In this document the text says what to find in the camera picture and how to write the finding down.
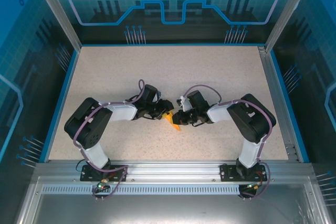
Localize orange cloth piece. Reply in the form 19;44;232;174
167;115;183;132

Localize blue table edge strip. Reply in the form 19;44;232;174
269;50;310;163
80;42;266;48
38;49;81;163

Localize metal tray panel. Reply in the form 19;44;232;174
15;176;333;224

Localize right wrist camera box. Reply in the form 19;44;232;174
177;95;194;112

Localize aluminium mounting rail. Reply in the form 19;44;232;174
34;159;314;183

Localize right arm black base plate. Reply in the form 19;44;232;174
219;163;268;182

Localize slotted aluminium cable duct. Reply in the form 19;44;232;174
41;184;242;196

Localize aluminium side rail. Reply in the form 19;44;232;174
258;46;300;162

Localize left arm power connector wires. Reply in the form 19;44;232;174
97;173;117;191

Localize arm power connector wires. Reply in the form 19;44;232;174
97;173;117;191
246;173;264;191

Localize right arm power connector wires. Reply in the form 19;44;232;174
246;173;264;191

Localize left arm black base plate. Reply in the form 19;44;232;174
79;165;129;182

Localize aluminium frame post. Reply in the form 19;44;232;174
29;0;82;51
265;0;317;53

